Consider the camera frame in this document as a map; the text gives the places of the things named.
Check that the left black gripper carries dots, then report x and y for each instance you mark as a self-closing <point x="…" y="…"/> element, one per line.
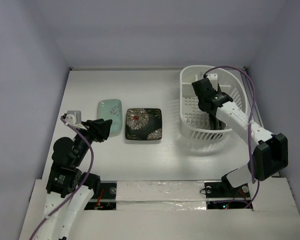
<point x="99" y="128"/>

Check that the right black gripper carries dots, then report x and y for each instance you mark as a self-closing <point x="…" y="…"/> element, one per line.
<point x="213" y="119"/>

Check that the light green speckled plate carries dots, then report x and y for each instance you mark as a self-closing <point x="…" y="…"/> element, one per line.
<point x="111" y="109"/>

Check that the black floral square plate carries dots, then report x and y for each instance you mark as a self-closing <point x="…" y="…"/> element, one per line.
<point x="143" y="124"/>

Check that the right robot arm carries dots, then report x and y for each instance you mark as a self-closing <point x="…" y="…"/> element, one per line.
<point x="268" y="152"/>

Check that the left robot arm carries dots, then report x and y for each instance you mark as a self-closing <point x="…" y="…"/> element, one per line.
<point x="68" y="188"/>

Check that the white plastic dish rack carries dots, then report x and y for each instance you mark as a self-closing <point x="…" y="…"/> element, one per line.
<point x="194" y="122"/>

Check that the black plain plate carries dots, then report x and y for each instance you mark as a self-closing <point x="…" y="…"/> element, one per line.
<point x="220" y="125"/>

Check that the foil covered front board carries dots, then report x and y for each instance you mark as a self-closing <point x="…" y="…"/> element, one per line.
<point x="274" y="216"/>

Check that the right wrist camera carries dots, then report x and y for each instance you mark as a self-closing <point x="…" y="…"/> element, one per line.
<point x="213" y="78"/>

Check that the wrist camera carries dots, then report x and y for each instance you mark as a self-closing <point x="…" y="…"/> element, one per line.
<point x="73" y="117"/>
<point x="213" y="78"/>

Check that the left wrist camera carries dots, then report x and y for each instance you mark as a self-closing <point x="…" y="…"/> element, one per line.
<point x="73" y="117"/>

